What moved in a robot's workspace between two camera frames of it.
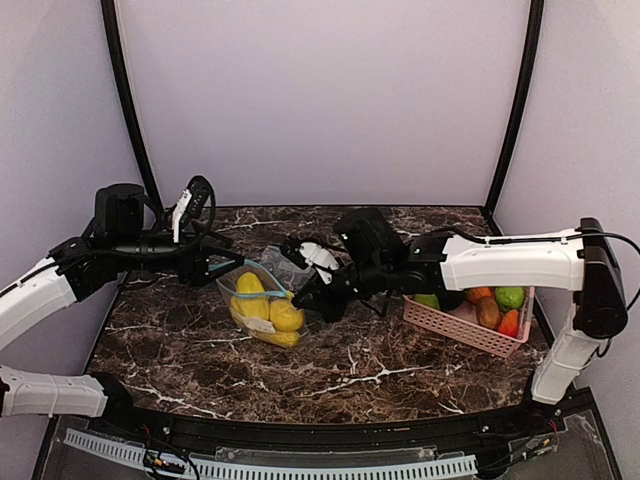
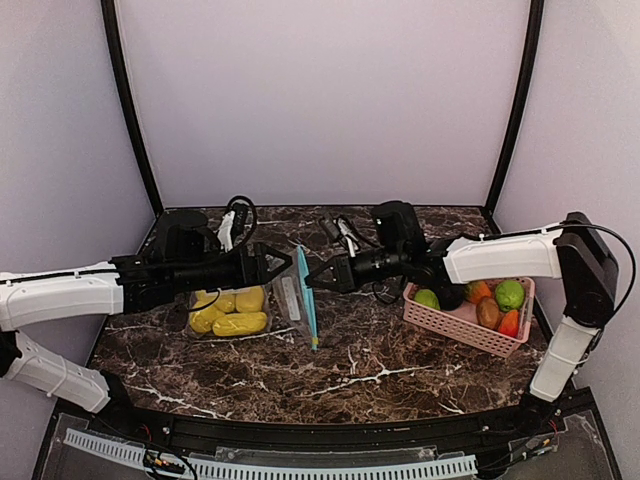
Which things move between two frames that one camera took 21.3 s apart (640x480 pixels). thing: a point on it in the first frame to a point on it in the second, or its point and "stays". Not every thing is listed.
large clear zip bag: [261, 305] to [229, 311]
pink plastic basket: [463, 324] stays
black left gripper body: [195, 265] to [256, 265]
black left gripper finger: [238, 263] to [275, 274]
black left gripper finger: [224, 245] to [287, 258]
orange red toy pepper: [510, 323] stays
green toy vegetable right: [510, 298] stays
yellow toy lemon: [248, 282] to [225, 302]
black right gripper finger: [311, 292] to [325, 267]
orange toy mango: [476, 293] stays
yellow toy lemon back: [284, 316] to [250, 301]
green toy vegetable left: [427, 299] stays
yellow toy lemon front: [251, 306] to [202, 319]
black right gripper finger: [332, 310] to [324, 284]
